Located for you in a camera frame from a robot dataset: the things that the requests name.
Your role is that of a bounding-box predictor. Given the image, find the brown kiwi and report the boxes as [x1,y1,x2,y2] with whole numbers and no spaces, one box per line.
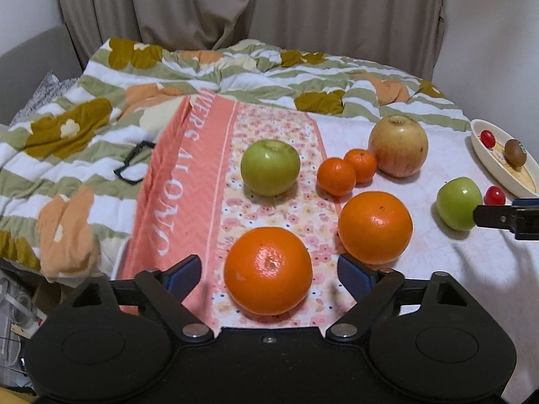
[504,138,527,167]

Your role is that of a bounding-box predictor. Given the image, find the green apple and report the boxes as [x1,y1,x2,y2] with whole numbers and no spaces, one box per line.
[436,177,483,231]
[240,139,301,197]

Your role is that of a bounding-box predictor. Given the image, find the beige curtain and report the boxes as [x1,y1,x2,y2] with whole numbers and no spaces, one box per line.
[53,0,447,80]

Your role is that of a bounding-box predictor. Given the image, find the small mandarin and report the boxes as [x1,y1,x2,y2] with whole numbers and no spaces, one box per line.
[344,148,377,184]
[317,157,357,197]

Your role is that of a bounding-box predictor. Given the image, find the yellow-red apple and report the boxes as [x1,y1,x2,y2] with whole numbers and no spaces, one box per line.
[368,114,429,177]

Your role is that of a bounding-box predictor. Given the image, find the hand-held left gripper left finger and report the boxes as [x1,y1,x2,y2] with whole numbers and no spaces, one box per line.
[63,255,215,343]

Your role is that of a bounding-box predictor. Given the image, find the striped floral quilt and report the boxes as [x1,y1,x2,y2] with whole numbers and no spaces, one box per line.
[0,38,472,282]

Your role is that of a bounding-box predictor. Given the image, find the black eyeglasses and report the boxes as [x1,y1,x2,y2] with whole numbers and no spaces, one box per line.
[114,140,156,183]

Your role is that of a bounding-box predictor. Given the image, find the grey patterned pillow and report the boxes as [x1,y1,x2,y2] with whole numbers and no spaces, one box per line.
[10,71,81,125]

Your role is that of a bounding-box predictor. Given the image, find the large orange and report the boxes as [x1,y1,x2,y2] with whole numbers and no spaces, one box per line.
[338,191,413,266]
[224,226,313,316]

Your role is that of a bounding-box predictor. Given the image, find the clear plastic packaging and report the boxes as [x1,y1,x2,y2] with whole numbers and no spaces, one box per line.
[0,261,55,392]

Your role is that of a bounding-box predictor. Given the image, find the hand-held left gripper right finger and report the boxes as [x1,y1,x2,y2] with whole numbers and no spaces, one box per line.
[326,253,470,343]

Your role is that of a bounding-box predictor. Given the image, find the white oval bowl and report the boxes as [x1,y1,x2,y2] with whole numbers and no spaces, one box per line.
[470,119,539,198]

